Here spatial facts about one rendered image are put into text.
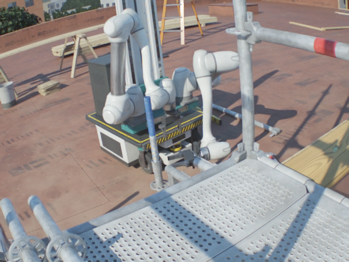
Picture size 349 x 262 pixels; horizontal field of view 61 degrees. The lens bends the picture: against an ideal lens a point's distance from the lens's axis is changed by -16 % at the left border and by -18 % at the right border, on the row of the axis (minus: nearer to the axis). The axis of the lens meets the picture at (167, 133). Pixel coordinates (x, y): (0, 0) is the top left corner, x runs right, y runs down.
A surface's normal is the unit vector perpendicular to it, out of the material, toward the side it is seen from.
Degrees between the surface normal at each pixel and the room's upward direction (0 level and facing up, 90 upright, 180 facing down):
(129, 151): 90
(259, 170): 0
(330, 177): 0
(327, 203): 0
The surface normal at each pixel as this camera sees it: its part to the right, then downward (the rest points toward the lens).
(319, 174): -0.11, -0.90
